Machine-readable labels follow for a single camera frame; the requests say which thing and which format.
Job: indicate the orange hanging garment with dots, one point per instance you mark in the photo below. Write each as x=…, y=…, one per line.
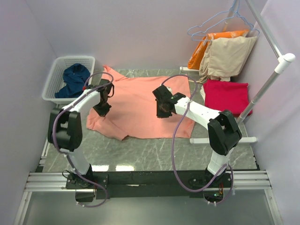
x=197, y=56

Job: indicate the beige hanging garment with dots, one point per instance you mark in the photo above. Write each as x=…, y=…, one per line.
x=225, y=58

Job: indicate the aluminium rail frame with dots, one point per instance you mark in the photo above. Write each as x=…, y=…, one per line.
x=54, y=182

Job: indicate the white metal clothes rack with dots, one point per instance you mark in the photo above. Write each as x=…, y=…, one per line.
x=275, y=120

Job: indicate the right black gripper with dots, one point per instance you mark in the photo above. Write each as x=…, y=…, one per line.
x=160, y=114

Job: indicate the red folded t-shirt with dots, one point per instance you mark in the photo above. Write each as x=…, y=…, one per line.
x=232, y=96

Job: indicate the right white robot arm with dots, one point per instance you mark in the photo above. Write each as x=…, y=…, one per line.
x=223, y=130

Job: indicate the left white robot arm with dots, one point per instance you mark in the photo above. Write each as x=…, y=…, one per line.
x=65, y=125

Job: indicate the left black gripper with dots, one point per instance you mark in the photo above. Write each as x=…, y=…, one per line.
x=103, y=112

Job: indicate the pink t-shirt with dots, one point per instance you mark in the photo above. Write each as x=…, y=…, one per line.
x=133, y=108

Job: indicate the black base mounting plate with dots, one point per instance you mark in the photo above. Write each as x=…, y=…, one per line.
x=148, y=184

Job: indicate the white plastic laundry basket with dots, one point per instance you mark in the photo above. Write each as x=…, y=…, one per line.
x=55, y=81

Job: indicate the blue t-shirt in basket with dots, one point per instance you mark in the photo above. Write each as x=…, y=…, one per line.
x=74, y=77

